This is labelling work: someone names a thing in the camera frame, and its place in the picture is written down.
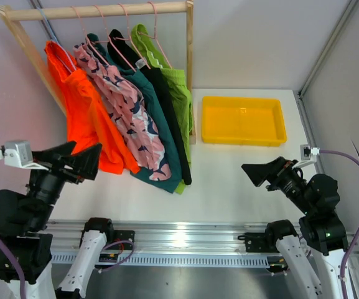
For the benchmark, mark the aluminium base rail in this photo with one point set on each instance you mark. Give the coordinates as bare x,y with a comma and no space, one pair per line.
194,244

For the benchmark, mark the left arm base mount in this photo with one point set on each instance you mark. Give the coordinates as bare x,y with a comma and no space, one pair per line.
121,235

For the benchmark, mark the yellow plastic tray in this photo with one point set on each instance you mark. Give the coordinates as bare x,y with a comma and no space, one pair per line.
242,121

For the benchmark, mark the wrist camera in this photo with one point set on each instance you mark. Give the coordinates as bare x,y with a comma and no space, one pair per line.
309,156
18,154

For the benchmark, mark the orange shorts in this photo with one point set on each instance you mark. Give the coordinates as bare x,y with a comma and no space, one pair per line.
88,122

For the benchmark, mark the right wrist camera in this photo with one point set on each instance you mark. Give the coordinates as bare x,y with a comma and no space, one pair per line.
309,156

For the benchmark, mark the lime green shorts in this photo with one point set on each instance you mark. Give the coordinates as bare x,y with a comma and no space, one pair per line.
175,80

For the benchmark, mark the pink hanger of patterned shorts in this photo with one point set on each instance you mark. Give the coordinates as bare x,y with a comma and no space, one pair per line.
87,40

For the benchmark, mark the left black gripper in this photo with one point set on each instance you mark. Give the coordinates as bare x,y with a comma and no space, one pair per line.
84,163

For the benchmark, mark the wooden clothes rack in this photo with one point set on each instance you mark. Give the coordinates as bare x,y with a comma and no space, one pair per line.
13,18

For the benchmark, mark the pink patterned shorts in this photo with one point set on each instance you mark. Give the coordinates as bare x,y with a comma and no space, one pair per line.
125,105

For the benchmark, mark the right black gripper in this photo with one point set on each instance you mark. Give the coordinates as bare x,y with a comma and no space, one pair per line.
258,172

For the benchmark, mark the dark teal shorts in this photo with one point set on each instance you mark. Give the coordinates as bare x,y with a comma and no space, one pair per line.
159,105

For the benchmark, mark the pink hanger of green shorts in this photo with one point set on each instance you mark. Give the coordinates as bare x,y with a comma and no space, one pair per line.
155,36

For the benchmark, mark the black shorts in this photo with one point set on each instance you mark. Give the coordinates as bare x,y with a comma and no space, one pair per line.
169,84

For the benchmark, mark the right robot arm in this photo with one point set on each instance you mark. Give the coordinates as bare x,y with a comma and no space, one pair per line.
320,227

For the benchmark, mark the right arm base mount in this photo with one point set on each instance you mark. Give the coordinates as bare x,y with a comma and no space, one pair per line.
256,242

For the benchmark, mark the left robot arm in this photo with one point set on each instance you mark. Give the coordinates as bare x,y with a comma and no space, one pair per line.
25,247

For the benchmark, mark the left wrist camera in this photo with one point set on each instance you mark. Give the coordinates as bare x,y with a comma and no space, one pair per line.
18,154

